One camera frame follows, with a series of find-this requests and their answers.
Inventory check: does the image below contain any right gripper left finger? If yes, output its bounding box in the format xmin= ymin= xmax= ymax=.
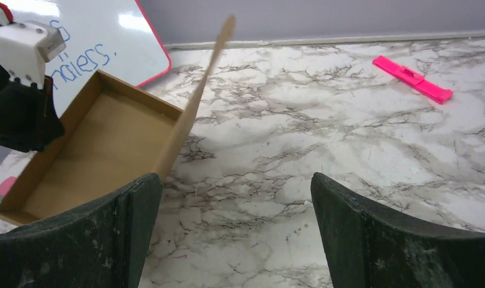
xmin=0 ymin=173 xmax=163 ymax=287

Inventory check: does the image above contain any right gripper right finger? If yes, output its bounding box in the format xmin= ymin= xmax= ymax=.
xmin=310 ymin=173 xmax=485 ymax=288

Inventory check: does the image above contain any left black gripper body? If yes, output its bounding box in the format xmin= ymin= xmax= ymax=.
xmin=0 ymin=66 xmax=65 ymax=152

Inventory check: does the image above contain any brown cardboard box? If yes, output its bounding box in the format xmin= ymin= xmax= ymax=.
xmin=0 ymin=16 xmax=236 ymax=226

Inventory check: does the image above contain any pink whiteboard eraser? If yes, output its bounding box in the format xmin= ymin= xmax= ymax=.
xmin=0 ymin=176 xmax=17 ymax=200

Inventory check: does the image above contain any pink framed whiteboard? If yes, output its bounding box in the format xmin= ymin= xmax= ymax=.
xmin=4 ymin=0 xmax=171 ymax=115

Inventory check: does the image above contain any pink highlighter marker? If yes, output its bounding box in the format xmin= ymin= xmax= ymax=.
xmin=372 ymin=55 xmax=454 ymax=104

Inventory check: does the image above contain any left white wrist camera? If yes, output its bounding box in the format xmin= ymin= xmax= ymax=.
xmin=0 ymin=3 xmax=66 ymax=89

